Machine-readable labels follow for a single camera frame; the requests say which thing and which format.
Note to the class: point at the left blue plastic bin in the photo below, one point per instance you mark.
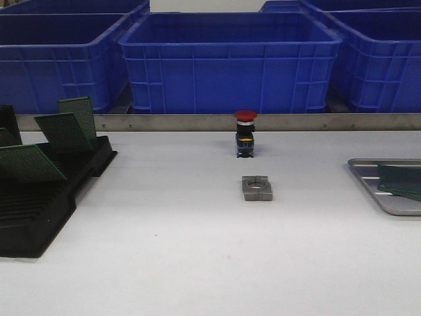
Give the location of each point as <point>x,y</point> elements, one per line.
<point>48,57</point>

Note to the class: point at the grey metal clamp block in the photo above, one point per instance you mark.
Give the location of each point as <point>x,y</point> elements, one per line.
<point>256,188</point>

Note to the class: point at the black slotted board rack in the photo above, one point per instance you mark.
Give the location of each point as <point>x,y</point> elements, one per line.
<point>32,214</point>

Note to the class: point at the far left blue bin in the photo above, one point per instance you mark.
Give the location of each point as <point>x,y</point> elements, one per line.
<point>75,7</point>

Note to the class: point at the red emergency stop button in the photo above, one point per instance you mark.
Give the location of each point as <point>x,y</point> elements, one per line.
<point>244,133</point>

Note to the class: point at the right blue plastic bin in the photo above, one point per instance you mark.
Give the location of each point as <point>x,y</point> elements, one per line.
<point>377,69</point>

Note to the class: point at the silver metal tray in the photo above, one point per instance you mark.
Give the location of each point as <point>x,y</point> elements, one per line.
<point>366,171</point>

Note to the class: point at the far right blue bin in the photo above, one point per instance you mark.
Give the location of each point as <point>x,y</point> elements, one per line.
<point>331,5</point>

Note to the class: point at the centre blue plastic bin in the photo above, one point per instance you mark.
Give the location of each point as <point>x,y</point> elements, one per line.
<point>203,63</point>

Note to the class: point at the blue plastic bin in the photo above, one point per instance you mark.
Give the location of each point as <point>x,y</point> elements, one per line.
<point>377,69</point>
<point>203,63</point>
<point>48,57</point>

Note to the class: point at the rearmost green circuit board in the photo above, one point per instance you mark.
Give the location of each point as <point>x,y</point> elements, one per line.
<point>83,110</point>

